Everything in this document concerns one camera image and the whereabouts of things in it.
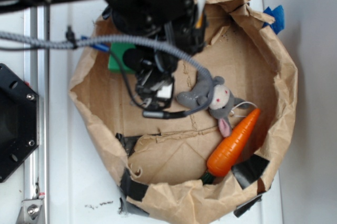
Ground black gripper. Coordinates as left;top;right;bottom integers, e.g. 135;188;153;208
122;13;207;111

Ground green rectangular block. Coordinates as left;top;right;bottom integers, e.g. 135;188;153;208
108;43;136;74

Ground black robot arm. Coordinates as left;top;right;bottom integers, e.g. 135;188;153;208
1;0;212;119

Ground grey plush bunny toy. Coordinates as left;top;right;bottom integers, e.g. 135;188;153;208
176;74;253;138

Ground brown paper bag container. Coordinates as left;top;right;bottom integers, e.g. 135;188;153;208
69;0;298;223

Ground orange plastic carrot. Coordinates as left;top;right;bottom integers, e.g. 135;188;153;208
201;108;261;185

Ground white plastic tray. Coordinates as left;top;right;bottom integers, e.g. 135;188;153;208
47;0;283;223

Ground thin black cable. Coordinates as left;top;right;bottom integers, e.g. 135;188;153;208
109;50;148;108

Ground grey braided cable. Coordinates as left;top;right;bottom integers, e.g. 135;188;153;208
0;31;214;119

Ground aluminium extrusion rail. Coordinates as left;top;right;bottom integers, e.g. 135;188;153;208
15;5;51;224

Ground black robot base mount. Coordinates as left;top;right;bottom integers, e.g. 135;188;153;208
1;64;38;183

